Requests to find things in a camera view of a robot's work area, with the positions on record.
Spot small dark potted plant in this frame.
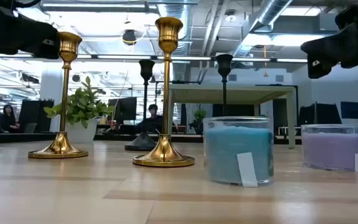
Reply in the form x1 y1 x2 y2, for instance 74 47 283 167
188 109 208 135

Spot black candlestick holder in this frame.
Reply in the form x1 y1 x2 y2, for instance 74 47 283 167
124 59 158 152
215 54 234 118

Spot person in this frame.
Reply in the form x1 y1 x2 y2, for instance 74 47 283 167
0 104 21 133
135 104 164 134

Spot black angled panel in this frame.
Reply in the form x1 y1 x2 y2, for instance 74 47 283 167
298 102 343 127

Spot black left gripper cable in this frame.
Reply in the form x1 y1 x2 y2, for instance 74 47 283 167
12 0 42 9

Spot blue wall screen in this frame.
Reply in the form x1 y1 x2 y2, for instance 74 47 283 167
340 101 358 119

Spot gold candlestick holder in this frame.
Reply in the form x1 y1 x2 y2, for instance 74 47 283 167
132 17 195 168
28 31 89 159

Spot blue candle in glass jar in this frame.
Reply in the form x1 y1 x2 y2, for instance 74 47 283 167
203 116 275 188

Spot green plant in white pot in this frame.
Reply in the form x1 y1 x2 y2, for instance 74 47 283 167
44 76 116 144

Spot black partition panel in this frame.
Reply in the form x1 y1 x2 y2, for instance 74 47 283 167
19 99 55 133

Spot purple candle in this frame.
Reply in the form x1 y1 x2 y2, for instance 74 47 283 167
301 124 358 173

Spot black computer monitor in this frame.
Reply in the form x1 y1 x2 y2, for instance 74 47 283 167
108 96 138 122

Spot silver ventilation duct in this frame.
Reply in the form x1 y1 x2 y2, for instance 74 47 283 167
157 0 195 57

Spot green perforated metal shelf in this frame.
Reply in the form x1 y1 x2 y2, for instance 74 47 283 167
168 84 297 149

